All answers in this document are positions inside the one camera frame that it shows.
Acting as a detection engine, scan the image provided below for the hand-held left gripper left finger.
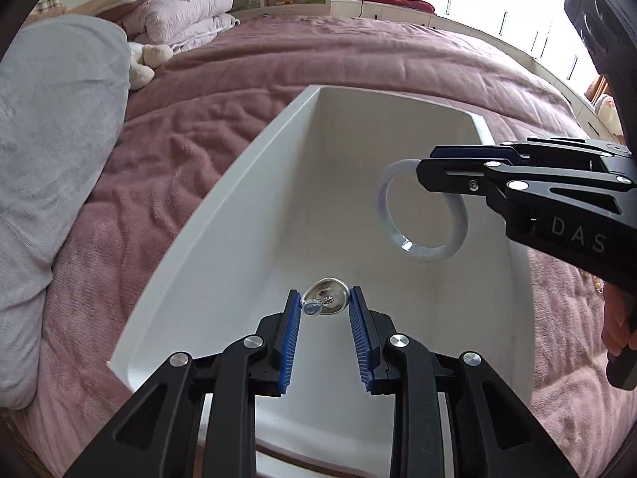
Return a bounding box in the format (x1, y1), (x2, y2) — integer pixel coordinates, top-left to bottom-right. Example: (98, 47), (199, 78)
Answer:
(64, 289), (302, 478)

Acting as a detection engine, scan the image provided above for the white rectangular tray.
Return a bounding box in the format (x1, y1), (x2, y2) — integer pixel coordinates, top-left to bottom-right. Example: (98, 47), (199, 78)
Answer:
(107, 84), (537, 478)

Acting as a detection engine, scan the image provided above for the window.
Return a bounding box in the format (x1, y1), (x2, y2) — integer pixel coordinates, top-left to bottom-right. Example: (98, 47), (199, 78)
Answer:
(397, 0), (600, 83)

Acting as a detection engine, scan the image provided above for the person's right hand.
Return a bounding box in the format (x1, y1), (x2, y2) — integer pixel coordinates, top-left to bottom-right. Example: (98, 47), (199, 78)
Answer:
(600, 286), (637, 358)

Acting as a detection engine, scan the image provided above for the grey pillow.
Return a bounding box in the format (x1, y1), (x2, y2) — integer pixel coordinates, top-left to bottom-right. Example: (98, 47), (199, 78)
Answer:
(0, 13), (131, 411)

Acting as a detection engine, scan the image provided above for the folded pink quilt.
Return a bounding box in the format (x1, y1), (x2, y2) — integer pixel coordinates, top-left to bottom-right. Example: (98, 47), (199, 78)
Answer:
(121, 0), (240, 53)

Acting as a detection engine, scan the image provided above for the silver gemstone ring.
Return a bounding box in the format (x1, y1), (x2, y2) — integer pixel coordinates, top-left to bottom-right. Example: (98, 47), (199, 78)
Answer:
(301, 276), (350, 318)

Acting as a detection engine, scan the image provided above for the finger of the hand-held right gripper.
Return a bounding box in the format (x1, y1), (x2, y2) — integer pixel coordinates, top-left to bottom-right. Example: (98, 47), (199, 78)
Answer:
(431, 136), (637, 176)
(416, 158), (637, 232)

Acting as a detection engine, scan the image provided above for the pink bed blanket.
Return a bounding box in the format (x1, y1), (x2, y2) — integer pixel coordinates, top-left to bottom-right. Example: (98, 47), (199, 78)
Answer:
(15, 15), (637, 478)

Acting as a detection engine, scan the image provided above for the white plush toy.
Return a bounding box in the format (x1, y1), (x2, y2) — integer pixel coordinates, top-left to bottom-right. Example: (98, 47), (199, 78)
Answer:
(126, 42), (174, 92)

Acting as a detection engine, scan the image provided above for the pale jade bangle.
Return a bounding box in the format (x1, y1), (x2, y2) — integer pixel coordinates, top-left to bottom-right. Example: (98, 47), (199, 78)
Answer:
(375, 158), (469, 263)

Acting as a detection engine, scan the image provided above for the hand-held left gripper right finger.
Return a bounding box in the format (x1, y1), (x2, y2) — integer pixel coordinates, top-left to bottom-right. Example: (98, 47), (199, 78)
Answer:
(348, 286), (578, 478)

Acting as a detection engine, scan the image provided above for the red cloth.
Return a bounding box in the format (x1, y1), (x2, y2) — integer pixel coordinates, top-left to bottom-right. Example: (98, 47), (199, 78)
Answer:
(360, 0), (437, 15)

